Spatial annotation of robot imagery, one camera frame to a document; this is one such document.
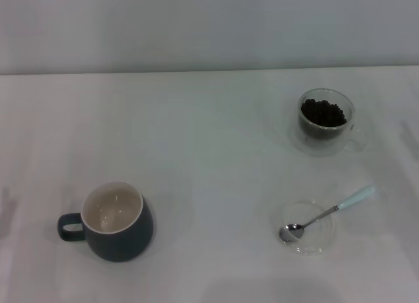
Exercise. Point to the dark coffee beans heap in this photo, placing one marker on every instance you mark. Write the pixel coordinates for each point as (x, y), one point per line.
(324, 111)

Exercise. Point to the dark teal ceramic mug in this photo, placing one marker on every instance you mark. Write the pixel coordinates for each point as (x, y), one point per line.
(124, 244)

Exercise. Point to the round clear glass dish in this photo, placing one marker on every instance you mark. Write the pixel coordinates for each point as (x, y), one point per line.
(320, 242)

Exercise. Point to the double-wall glass cup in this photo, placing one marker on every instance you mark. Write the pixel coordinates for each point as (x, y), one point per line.
(322, 134)

